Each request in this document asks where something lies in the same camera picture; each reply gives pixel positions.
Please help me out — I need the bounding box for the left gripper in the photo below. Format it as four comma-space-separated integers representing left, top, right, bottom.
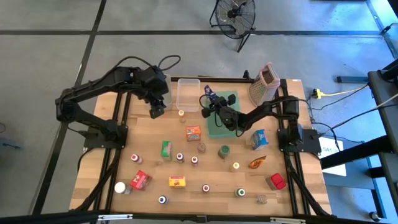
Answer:
143, 86, 169, 120

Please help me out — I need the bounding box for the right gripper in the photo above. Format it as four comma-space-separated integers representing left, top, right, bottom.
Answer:
201, 92, 240, 130

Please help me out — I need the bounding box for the dark blue cereal box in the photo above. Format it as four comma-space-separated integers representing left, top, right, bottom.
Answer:
203, 85, 218, 101

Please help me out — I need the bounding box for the orange snack box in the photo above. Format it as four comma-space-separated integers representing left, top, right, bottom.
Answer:
185, 124, 202, 142

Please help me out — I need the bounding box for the white-lid spice jar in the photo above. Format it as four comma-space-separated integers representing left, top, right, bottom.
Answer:
114, 181, 133, 195

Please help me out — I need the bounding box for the frosted white plastic bin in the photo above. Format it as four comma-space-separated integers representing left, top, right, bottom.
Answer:
148, 73, 173, 112

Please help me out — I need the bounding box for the clear plastic bin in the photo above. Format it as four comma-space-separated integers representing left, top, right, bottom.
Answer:
175, 78, 201, 113

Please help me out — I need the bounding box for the teal plastic tray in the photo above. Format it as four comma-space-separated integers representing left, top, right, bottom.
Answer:
206, 90, 241, 139

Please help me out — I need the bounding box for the green cereal box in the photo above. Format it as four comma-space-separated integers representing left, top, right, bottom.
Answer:
160, 140, 174, 162

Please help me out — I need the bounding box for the pink metal box grater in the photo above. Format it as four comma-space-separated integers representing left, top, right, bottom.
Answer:
248, 62, 281, 107

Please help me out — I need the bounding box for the red cereal box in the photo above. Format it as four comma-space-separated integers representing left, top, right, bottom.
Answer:
129, 169, 153, 192

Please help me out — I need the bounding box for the yellow Corn Pops box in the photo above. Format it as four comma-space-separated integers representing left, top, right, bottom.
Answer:
169, 175, 187, 189

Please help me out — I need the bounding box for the orange snack packet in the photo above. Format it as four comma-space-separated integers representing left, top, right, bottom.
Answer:
248, 155, 267, 170

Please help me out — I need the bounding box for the black floor fan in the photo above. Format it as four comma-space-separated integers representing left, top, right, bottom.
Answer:
208, 0, 257, 53

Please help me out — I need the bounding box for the white paper sheet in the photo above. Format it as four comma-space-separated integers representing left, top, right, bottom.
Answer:
318, 136, 347, 177

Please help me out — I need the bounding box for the dark metal floor bar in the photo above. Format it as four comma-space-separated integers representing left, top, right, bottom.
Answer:
336, 75, 370, 84

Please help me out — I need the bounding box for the black gantry crossbar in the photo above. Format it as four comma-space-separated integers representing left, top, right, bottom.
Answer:
0, 210, 398, 224

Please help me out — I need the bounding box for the grey floor object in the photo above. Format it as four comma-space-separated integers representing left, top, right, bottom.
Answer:
0, 123, 25, 151

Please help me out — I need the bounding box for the black metal workbench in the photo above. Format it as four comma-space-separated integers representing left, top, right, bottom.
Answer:
320, 57, 398, 218

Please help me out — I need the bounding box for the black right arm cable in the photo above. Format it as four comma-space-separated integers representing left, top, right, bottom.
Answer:
198, 94, 225, 128

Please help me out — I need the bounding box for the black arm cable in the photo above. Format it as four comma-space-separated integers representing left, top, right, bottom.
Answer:
110, 55, 182, 72
198, 94, 225, 128

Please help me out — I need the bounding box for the black aluminium table frame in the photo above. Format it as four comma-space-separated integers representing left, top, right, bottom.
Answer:
68, 68, 333, 218

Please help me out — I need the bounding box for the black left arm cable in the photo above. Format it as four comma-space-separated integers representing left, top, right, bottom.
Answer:
110, 55, 182, 72

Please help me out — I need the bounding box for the yellow power cable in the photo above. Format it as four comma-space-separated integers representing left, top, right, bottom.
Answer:
312, 83, 371, 100

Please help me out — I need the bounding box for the silver metal bracket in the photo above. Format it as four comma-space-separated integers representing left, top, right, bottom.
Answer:
97, 213, 134, 222
269, 217, 306, 224

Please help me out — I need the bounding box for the black floor cable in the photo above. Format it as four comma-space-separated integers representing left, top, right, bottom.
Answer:
306, 102, 398, 141

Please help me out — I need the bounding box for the white cable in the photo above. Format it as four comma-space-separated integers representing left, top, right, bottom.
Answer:
365, 93, 398, 113

